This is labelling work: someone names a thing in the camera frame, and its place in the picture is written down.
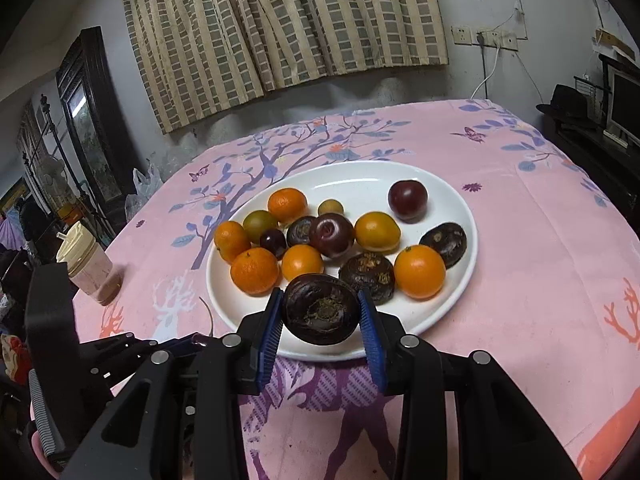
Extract black media stand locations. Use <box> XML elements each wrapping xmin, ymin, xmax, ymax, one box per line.
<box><xmin>537</xmin><ymin>55</ymin><xmax>640</xmax><ymax>241</ymax></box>

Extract pink printed tablecloth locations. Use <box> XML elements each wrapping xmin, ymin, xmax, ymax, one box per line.
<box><xmin>30</xmin><ymin>99</ymin><xmax>640</xmax><ymax>480</ymax></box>

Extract small dark red plum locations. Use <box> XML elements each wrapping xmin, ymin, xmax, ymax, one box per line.
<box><xmin>260</xmin><ymin>228</ymin><xmax>289</xmax><ymax>259</ymax></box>

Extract black hat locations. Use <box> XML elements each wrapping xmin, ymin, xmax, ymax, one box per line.
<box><xmin>536</xmin><ymin>84</ymin><xmax>598</xmax><ymax>122</ymax></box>

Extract white power strip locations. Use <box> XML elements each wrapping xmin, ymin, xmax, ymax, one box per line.
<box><xmin>475</xmin><ymin>30</ymin><xmax>520</xmax><ymax>52</ymax></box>

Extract greenish mandarin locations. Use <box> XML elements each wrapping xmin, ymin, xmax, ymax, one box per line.
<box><xmin>243</xmin><ymin>210</ymin><xmax>279</xmax><ymax>244</ymax></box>

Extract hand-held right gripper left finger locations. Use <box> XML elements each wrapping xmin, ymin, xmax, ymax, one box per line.
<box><xmin>62</xmin><ymin>287</ymin><xmax>285</xmax><ymax>480</ymax></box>

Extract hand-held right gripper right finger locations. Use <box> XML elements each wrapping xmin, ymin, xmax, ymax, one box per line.
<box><xmin>356</xmin><ymin>289</ymin><xmax>583</xmax><ymax>480</ymax></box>

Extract yellow orange mandarin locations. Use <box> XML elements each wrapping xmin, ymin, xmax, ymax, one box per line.
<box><xmin>354</xmin><ymin>211</ymin><xmax>402</xmax><ymax>253</ymax></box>

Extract cardboard box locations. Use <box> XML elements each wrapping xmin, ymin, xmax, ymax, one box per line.
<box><xmin>595</xmin><ymin>29</ymin><xmax>637</xmax><ymax>58</ymax></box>

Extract clear plastic bag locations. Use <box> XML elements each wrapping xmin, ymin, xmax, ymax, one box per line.
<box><xmin>124</xmin><ymin>160</ymin><xmax>163</xmax><ymax>223</ymax></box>

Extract checkered beige curtain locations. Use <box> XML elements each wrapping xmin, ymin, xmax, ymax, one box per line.
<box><xmin>120</xmin><ymin>0</ymin><xmax>450</xmax><ymax>135</ymax></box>

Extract dark framed glass cabinet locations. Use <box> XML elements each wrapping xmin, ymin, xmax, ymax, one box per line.
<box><xmin>55</xmin><ymin>26</ymin><xmax>143</xmax><ymax>221</ymax></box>

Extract grey monitor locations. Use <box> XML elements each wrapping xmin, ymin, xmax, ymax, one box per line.
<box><xmin>604</xmin><ymin>67</ymin><xmax>640</xmax><ymax>148</ymax></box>

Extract large orange mandarin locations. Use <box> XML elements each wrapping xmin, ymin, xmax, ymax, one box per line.
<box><xmin>230</xmin><ymin>247</ymin><xmax>280</xmax><ymax>295</ymax></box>

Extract dark water chestnut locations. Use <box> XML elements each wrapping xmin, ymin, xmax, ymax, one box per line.
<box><xmin>286</xmin><ymin>216</ymin><xmax>317</xmax><ymax>247</ymax></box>
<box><xmin>281</xmin><ymin>275</ymin><xmax>361</xmax><ymax>346</ymax></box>
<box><xmin>338</xmin><ymin>252</ymin><xmax>396</xmax><ymax>306</ymax></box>
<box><xmin>419</xmin><ymin>222</ymin><xmax>468</xmax><ymax>269</ymax></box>

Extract white oval plate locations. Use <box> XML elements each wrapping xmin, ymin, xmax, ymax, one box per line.
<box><xmin>206</xmin><ymin>160</ymin><xmax>478</xmax><ymax>361</ymax></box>

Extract beige lidded drink cup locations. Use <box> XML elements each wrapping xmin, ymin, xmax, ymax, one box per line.
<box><xmin>56</xmin><ymin>221</ymin><xmax>123</xmax><ymax>307</ymax></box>

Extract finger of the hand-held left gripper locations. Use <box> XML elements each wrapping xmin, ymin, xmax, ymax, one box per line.
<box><xmin>80</xmin><ymin>331</ymin><xmax>213</xmax><ymax>363</ymax></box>

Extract white power cable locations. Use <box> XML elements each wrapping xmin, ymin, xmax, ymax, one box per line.
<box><xmin>470</xmin><ymin>45</ymin><xmax>501</xmax><ymax>102</ymax></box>

